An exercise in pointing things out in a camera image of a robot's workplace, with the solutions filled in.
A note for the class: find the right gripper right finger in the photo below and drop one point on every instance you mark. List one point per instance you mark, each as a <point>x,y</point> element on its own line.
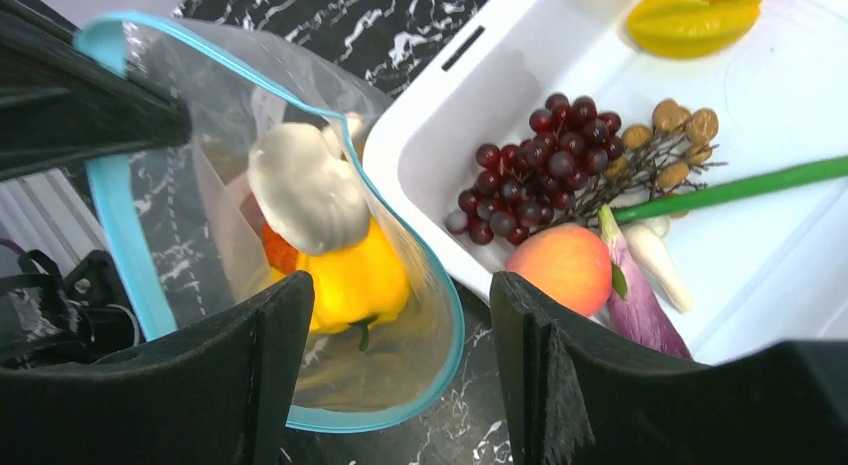
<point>575,392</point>

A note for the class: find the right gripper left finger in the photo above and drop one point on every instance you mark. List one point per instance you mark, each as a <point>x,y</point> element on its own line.
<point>216,392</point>

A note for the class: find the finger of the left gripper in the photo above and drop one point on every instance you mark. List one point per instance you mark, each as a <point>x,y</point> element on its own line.
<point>58,105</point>

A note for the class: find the small orange pumpkin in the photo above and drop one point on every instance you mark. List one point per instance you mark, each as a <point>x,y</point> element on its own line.
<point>282,257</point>

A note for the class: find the yellow bell pepper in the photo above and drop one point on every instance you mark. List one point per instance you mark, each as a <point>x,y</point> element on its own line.
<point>356,287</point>

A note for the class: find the clear zip top bag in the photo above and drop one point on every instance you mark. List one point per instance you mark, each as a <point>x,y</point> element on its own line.
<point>184,227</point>

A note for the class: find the white mushroom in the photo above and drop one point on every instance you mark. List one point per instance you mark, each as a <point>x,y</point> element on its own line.
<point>306,188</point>

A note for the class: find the brown longan cluster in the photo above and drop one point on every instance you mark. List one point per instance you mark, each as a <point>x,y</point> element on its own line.
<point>662,159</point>

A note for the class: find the yellow green starfruit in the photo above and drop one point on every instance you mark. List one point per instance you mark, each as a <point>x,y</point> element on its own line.
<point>688,29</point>

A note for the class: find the purple toy eggplant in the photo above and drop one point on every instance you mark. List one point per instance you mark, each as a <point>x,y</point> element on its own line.
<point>633,309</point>

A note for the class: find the orange peach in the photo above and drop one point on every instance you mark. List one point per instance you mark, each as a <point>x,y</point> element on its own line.
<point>570,264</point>

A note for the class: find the white radish toy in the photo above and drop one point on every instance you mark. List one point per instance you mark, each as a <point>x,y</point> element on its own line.
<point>645,239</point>

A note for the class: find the dark red grape bunch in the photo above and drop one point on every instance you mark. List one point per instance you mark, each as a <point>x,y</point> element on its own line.
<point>521,188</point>

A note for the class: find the white plastic bin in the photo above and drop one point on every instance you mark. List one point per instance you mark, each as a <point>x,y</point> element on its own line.
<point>760,269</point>

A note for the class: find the green onion stalk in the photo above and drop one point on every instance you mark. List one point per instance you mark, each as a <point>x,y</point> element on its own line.
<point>784,179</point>

